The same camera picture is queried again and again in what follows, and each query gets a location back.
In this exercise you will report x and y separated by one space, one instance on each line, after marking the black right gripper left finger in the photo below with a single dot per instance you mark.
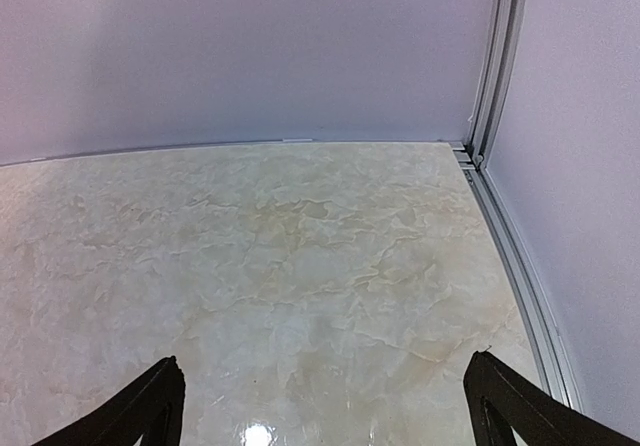
148 411

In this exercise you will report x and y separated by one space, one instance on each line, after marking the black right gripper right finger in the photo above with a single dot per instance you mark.
504 405

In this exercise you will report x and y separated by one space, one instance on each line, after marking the aluminium right table rail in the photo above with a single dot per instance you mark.
554 369

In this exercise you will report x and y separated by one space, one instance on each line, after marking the aluminium right corner post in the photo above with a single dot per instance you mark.
504 29

